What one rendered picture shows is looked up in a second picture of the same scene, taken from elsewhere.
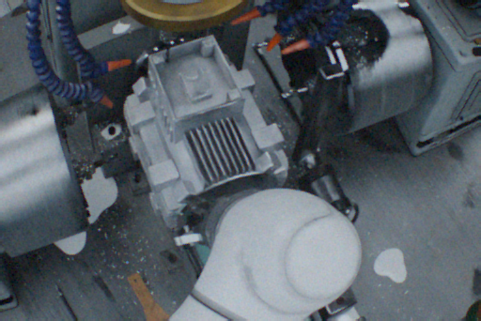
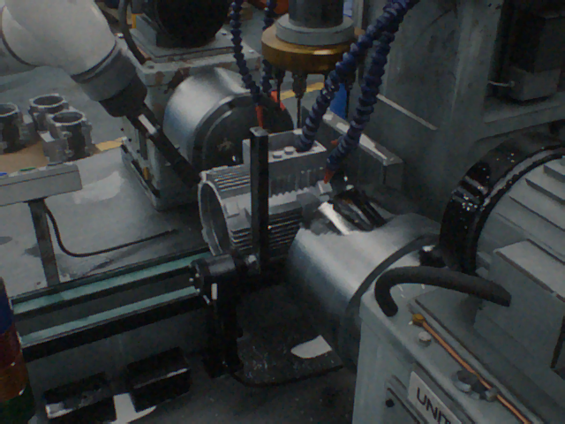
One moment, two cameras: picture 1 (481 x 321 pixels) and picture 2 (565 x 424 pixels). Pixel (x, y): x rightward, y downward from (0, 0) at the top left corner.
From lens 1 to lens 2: 1.21 m
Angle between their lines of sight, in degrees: 65
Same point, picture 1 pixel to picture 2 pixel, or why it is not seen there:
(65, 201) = (191, 124)
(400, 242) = not seen: outside the picture
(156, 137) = not seen: hidden behind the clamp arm
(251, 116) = (275, 208)
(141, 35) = (327, 132)
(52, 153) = (214, 99)
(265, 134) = not seen: hidden behind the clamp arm
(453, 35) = (410, 291)
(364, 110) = (294, 263)
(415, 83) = (337, 294)
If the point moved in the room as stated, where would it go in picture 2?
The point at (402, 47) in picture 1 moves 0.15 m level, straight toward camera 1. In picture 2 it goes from (361, 248) to (264, 222)
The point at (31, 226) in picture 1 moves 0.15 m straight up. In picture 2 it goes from (175, 122) to (169, 52)
